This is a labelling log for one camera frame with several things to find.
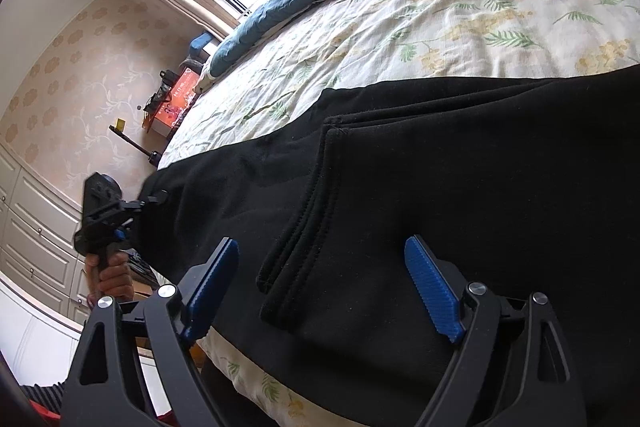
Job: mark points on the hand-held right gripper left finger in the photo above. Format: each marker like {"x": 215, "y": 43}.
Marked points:
{"x": 210, "y": 287}

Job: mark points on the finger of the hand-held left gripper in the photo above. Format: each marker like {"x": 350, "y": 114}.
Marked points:
{"x": 145, "y": 202}

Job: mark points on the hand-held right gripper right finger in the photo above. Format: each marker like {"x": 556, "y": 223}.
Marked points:
{"x": 435, "y": 292}

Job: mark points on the person's left hand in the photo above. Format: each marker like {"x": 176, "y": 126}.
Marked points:
{"x": 117, "y": 284}

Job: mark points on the black stick with yellow tag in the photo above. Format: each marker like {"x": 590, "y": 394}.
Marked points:
{"x": 135, "y": 144}

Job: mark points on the white panelled wardrobe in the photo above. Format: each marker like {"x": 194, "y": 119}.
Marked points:
{"x": 35, "y": 227}

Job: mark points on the orange printed box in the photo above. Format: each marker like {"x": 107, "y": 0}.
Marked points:
{"x": 175, "y": 109}

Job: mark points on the black device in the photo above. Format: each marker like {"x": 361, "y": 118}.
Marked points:
{"x": 159, "y": 94}

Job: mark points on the blue box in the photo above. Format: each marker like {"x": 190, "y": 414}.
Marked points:
{"x": 201, "y": 43}

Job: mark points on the floral bed sheet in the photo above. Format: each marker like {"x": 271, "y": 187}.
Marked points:
{"x": 400, "y": 22}

